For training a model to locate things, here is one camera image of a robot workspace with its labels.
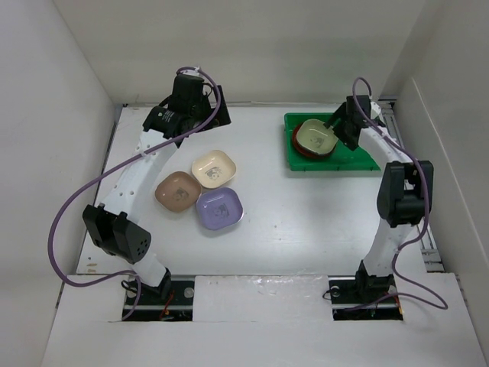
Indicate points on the purple square plate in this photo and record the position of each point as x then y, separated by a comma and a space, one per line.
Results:
219, 208
322, 154

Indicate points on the cream square plate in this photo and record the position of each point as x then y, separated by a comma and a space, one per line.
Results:
213, 169

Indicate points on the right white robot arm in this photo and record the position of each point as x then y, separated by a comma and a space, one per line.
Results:
369, 141

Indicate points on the green plastic bin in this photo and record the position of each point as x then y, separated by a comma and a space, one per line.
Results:
341, 159

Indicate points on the pink square plate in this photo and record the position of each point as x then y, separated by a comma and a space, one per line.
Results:
178, 192

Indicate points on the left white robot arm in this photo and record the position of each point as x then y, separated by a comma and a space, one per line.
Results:
112, 225

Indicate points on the green square plate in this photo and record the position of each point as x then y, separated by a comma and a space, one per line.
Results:
315, 137

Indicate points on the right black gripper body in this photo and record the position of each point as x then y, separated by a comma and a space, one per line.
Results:
341, 130

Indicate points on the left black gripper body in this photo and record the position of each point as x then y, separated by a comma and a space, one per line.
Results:
202, 112

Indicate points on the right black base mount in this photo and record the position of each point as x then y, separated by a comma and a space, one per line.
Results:
351, 301

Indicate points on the purple square plate front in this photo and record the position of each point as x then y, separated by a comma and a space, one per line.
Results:
219, 208

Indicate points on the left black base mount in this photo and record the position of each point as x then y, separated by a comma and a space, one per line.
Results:
177, 307

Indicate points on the large red round plate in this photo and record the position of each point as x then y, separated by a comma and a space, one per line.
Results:
294, 139

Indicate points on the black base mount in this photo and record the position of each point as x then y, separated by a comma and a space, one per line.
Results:
351, 301
177, 307

